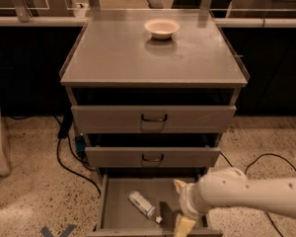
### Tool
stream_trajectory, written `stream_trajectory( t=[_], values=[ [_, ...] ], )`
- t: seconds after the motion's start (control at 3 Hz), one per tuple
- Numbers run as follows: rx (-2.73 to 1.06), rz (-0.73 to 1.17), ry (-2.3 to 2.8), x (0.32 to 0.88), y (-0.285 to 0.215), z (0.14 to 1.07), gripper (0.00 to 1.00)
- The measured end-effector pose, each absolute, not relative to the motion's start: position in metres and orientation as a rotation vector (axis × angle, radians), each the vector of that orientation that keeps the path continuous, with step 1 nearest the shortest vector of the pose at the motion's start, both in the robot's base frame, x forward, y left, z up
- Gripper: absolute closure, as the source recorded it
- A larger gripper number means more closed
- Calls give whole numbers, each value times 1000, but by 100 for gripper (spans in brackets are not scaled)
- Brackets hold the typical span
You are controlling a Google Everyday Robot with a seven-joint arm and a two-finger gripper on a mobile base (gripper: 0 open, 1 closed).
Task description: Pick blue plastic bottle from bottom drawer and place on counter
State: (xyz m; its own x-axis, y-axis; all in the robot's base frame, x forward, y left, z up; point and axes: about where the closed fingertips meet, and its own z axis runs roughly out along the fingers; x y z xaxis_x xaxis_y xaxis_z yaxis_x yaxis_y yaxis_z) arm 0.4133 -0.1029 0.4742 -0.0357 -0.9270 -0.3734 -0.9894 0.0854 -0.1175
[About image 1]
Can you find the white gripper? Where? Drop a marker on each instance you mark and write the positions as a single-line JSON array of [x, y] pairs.
[[186, 201]]

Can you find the blue plastic bottle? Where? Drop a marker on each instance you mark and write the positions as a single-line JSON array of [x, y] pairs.
[[144, 206]]

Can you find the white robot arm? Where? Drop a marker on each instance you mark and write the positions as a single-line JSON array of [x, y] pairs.
[[230, 187]]

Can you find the bottom grey open drawer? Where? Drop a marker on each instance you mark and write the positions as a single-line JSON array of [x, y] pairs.
[[117, 217]]

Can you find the middle grey drawer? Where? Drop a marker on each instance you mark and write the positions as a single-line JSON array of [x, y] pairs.
[[151, 157]]

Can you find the grey metal drawer cabinet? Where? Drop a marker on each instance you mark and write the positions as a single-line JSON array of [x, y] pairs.
[[116, 62]]

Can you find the top grey drawer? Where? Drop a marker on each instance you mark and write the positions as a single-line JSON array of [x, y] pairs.
[[153, 119]]

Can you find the blue power adapter box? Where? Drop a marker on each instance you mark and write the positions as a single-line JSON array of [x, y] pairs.
[[80, 144]]

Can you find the white paper bowl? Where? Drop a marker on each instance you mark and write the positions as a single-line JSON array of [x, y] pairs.
[[161, 28]]

